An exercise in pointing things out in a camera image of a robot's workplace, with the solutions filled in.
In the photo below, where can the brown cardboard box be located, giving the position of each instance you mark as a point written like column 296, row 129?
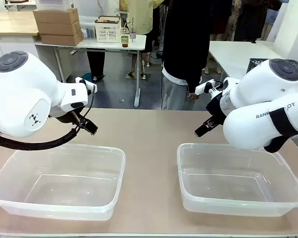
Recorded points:
column 55, row 16
column 57, row 27
column 59, row 39

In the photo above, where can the person in black trousers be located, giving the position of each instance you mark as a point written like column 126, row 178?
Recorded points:
column 96, row 64

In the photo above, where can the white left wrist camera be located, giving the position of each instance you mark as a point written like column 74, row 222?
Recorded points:
column 93, row 87

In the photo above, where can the person's left forearm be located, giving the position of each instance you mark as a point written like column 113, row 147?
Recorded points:
column 198, row 74

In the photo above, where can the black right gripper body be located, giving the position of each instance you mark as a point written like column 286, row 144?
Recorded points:
column 216, row 109

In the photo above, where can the clear storage box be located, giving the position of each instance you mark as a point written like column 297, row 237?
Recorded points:
column 88, row 27

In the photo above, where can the plastic cup purple drink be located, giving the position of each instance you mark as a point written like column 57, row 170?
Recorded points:
column 133, row 34

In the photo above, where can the white folding table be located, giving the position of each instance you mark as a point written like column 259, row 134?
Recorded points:
column 101, row 45

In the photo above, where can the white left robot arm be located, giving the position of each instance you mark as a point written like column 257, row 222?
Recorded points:
column 20, row 94

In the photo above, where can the white slotted basket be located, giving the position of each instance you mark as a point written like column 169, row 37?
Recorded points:
column 106, row 32

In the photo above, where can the person in dark clothes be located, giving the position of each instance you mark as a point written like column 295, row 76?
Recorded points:
column 250, row 19

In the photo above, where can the person in black sweater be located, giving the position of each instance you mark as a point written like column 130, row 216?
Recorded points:
column 186, row 37

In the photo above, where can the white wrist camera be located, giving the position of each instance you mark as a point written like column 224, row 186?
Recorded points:
column 201, row 88
column 93, row 87

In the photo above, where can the light wooden tabletop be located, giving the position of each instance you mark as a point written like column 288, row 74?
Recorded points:
column 12, row 23

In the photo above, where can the person's left hand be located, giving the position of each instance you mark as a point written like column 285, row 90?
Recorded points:
column 193, row 96

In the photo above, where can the plastic cup brown drink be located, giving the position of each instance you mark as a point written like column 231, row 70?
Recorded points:
column 124, row 39

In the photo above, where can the black plastic crate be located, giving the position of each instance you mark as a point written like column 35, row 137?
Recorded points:
column 255, row 63

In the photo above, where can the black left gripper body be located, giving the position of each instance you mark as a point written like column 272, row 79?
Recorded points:
column 67, row 117

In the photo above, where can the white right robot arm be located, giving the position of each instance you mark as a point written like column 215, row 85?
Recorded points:
column 253, row 124

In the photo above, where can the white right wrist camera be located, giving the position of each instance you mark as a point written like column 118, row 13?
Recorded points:
column 201, row 88

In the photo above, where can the white side table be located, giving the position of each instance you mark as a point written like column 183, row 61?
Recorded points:
column 236, row 54

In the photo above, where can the clear plastic bin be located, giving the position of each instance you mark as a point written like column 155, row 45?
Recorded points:
column 238, row 208
column 52, row 210

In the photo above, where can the person in yellow jacket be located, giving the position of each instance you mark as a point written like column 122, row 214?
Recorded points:
column 144, row 17

